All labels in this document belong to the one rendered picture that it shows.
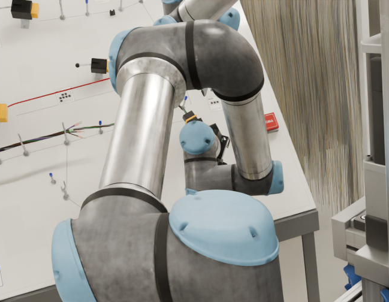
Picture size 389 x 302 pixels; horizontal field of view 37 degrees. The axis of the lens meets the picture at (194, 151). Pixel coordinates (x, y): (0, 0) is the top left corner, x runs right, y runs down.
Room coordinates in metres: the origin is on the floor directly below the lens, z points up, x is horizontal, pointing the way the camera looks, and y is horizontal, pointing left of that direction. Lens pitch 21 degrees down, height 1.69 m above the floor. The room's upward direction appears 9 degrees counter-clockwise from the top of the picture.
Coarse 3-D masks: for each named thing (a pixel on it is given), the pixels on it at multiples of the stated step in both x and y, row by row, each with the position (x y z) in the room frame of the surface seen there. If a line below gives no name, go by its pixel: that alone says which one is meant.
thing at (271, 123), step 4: (268, 116) 1.64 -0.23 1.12; (272, 116) 1.64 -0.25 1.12; (268, 120) 1.63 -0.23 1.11; (272, 120) 1.63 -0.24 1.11; (276, 120) 1.63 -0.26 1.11; (268, 124) 1.62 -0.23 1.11; (272, 124) 1.62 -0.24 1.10; (276, 124) 1.62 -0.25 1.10; (268, 128) 1.61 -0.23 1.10; (272, 128) 1.62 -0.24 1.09; (276, 128) 1.63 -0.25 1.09
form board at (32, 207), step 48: (0, 0) 1.85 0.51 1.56; (48, 0) 1.86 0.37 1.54; (144, 0) 1.89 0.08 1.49; (0, 48) 1.75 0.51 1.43; (48, 48) 1.76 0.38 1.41; (96, 48) 1.77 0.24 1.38; (0, 96) 1.65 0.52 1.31; (48, 96) 1.66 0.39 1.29; (96, 96) 1.67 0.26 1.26; (192, 96) 1.70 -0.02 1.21; (0, 144) 1.56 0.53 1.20; (48, 144) 1.57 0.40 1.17; (96, 144) 1.58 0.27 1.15; (288, 144) 1.62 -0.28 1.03; (0, 192) 1.47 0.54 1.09; (48, 192) 1.48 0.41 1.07; (288, 192) 1.53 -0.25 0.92; (0, 240) 1.39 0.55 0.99; (48, 240) 1.40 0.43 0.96; (0, 288) 1.31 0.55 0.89
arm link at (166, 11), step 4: (164, 0) 1.36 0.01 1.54; (168, 0) 1.35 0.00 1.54; (172, 0) 1.35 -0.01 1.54; (176, 0) 1.34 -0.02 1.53; (180, 0) 1.34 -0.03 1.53; (164, 4) 1.37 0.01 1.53; (168, 4) 1.36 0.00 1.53; (172, 4) 1.35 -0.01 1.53; (176, 4) 1.35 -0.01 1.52; (164, 8) 1.38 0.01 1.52; (168, 8) 1.36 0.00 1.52; (172, 8) 1.36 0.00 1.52; (164, 12) 1.39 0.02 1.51; (168, 12) 1.37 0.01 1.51
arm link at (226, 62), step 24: (216, 24) 0.97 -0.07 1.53; (216, 48) 0.93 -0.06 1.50; (240, 48) 0.95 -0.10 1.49; (216, 72) 0.93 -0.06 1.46; (240, 72) 0.95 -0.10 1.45; (216, 96) 1.00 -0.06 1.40; (240, 96) 0.97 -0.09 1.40; (240, 120) 1.02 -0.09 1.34; (264, 120) 1.06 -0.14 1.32; (240, 144) 1.06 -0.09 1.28; (264, 144) 1.08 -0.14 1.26; (240, 168) 1.12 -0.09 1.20; (264, 168) 1.11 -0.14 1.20; (240, 192) 1.15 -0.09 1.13; (264, 192) 1.14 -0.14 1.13
